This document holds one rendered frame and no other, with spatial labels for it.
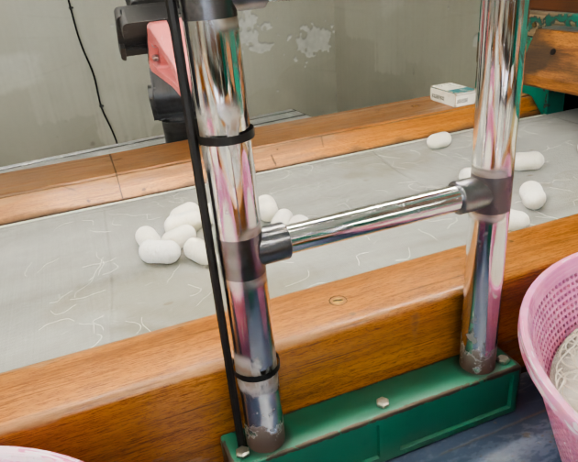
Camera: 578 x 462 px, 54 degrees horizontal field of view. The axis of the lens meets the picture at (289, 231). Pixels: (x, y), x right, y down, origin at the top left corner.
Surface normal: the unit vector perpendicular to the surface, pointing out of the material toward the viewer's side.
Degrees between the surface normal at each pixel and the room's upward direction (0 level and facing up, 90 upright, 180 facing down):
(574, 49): 67
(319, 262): 0
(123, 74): 90
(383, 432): 90
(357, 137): 45
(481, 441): 0
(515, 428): 0
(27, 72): 90
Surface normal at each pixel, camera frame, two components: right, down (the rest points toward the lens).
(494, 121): -0.40, 0.43
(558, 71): -0.88, -0.14
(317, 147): 0.20, -0.37
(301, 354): 0.36, 0.38
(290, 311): -0.08, -0.90
